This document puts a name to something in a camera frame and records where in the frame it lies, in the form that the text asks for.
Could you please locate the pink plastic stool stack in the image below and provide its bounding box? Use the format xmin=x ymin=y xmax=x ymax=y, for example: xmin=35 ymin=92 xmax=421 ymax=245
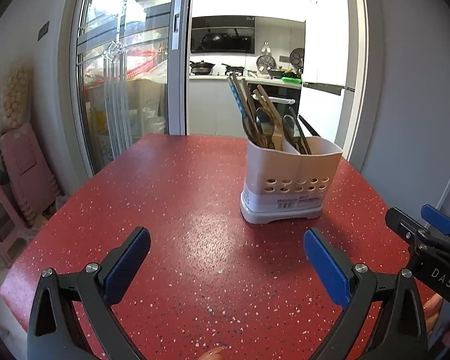
xmin=0 ymin=123 xmax=61 ymax=267

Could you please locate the black spoon gripper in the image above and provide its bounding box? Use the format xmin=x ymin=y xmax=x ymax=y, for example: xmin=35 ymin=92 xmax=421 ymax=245
xmin=282 ymin=106 xmax=312 ymax=155

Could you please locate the black range hood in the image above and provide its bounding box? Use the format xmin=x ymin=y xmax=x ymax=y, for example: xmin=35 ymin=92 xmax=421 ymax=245
xmin=190 ymin=16 xmax=256 ymax=55

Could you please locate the bag of round items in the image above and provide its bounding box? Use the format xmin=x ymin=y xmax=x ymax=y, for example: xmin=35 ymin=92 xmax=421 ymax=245
xmin=1 ymin=64 xmax=33 ymax=132

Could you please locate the white refrigerator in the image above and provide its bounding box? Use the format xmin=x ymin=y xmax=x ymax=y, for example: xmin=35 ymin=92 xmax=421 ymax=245
xmin=298 ymin=0 xmax=363 ymax=158

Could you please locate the glass sliding door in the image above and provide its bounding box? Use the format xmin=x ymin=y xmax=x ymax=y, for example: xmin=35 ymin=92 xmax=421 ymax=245
xmin=70 ymin=0 xmax=191 ymax=176

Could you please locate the built-in black oven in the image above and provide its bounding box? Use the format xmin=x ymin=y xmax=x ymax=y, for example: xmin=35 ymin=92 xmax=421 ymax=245
xmin=248 ymin=82 xmax=301 ymax=116

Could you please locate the beige plastic utensil holder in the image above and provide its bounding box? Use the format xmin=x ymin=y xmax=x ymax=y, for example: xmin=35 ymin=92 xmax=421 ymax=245
xmin=241 ymin=136 xmax=342 ymax=224

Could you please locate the black wok on stove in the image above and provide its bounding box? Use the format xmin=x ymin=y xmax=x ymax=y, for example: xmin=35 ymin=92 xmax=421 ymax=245
xmin=189 ymin=61 xmax=215 ymax=76

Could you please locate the plain wooden chopstick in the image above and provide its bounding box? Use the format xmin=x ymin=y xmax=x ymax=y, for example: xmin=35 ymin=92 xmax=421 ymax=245
xmin=238 ymin=81 xmax=266 ymax=148

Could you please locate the blue patterned wooden chopstick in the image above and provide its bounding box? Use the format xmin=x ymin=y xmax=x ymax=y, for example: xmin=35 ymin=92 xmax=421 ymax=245
xmin=226 ymin=73 xmax=258 ymax=144

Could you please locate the person's left hand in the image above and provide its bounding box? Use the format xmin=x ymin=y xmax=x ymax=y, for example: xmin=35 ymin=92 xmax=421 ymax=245
xmin=197 ymin=346 xmax=226 ymax=360

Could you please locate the person's right hand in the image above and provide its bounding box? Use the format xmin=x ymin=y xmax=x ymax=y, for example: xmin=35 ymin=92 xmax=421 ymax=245
xmin=424 ymin=294 xmax=450 ymax=352

